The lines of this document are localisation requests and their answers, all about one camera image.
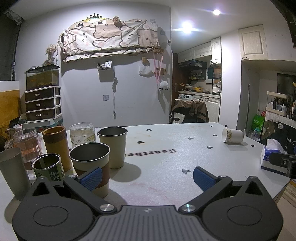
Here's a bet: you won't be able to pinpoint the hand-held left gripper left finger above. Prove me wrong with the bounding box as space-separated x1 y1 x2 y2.
30 166 117 214

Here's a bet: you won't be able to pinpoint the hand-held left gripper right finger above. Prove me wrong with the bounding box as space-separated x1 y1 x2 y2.
179 166 271 213

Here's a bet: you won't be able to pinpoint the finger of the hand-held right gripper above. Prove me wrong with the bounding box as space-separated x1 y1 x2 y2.
269 152 291 174

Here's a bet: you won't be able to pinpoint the white paper cup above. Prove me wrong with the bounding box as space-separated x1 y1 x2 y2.
222 128 244 144

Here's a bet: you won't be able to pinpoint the beige cup with brown sleeve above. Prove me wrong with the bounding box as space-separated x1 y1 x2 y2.
69 143 111 199

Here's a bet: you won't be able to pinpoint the plain beige steel-lined cup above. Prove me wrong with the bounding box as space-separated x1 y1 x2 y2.
97 127 128 169

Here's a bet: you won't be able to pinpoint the ribbed glass cup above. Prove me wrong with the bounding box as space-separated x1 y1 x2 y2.
69 123 96 149

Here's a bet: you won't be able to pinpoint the brown bamboo cup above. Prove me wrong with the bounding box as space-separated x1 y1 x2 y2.
42 126 73 172

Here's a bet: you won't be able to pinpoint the blue and white tissue box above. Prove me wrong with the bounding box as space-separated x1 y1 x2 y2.
260 138 290 177

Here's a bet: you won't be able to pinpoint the dark printed cloth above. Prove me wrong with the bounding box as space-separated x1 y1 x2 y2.
258 113 296 154

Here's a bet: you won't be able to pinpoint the green tea tin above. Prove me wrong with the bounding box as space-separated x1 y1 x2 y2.
31 153 65 184

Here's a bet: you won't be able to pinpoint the green plastic bag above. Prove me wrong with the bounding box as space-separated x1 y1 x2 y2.
251 113 266 136

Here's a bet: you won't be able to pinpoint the white storage rack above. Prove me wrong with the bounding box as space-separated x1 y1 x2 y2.
265 91 296 119

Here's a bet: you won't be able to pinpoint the white mop pole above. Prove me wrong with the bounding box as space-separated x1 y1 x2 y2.
245 84 251 135

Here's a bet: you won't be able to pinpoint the chair with draped clothing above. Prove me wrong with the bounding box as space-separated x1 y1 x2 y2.
171 99 209 123

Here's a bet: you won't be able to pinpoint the clear plastic pitcher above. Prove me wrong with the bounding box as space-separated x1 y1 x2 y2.
13 128 44 179

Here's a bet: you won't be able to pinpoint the grey metal tumbler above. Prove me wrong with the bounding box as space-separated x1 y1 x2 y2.
0 147 32 201

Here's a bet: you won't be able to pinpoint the plastic drawer unit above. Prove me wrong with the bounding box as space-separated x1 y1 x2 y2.
24 86 62 122

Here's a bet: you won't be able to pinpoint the wooden board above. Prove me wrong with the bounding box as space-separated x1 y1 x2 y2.
0 89 22 131

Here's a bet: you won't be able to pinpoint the glass fish tank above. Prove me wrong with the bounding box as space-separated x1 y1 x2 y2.
26 65 61 91

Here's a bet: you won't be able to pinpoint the white upper cabinet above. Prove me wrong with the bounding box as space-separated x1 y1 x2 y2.
238 24 270 61

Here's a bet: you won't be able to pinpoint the pink ribbons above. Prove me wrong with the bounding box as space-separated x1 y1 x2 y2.
152 54 164 87

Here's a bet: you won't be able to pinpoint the white plastic bag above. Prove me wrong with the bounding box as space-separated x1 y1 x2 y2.
138 62 153 77

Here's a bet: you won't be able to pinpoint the dried flower bunch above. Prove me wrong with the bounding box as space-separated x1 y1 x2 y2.
45 44 57 66

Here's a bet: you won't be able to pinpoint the printed blanket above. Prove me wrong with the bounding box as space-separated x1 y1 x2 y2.
61 19 160 62

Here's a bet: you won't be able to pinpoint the large ceiling light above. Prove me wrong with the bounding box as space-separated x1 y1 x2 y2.
180 20 194 33

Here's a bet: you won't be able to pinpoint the dark curtain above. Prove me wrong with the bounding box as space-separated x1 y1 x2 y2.
0 9 25 81

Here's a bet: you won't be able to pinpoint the gold crown ornament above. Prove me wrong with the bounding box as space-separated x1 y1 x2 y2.
83 13 102 23

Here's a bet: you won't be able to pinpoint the hanging grey cable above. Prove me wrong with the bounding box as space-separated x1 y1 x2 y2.
112 77 119 120

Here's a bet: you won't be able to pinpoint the small wall shelf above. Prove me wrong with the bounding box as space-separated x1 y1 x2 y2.
97 60 113 71

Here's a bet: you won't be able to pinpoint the kitchen wall cabinets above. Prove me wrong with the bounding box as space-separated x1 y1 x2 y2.
178 37 222 64

